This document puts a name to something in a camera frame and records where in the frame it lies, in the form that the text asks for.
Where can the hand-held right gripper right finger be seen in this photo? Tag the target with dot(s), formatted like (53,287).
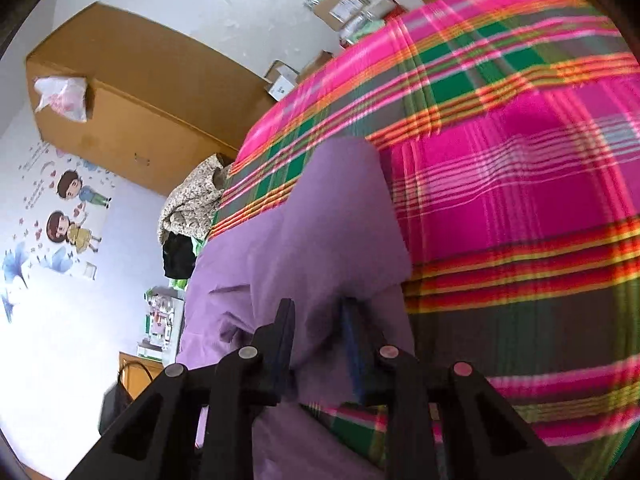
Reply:
(352,340)

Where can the pink green plaid bed sheet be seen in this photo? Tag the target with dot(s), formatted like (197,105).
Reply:
(510,185)

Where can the brown cardboard parcel box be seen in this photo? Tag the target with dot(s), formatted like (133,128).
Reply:
(342,5)

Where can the white box with dark label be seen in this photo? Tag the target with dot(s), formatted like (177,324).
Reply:
(280,82)

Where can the pink white plastic bag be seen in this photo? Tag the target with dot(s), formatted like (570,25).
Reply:
(62,97)

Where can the wooden headboard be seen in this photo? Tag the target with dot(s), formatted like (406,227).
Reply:
(140,380)

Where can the cartoon couple wall sticker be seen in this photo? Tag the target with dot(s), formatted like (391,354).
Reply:
(60,220)

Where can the purple fleece garment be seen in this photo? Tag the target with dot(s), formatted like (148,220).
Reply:
(320,230)

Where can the floral quilted jacket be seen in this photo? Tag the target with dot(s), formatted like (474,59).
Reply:
(192,200)

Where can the white wall socket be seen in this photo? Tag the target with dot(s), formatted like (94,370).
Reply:
(90,271)

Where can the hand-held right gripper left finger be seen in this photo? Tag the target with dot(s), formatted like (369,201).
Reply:
(286,330)

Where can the black garment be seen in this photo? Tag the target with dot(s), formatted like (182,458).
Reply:
(177,255)

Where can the pile of medicine boxes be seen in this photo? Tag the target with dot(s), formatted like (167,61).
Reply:
(160,320)

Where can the wooden wardrobe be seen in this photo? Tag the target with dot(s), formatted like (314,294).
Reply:
(150,110)

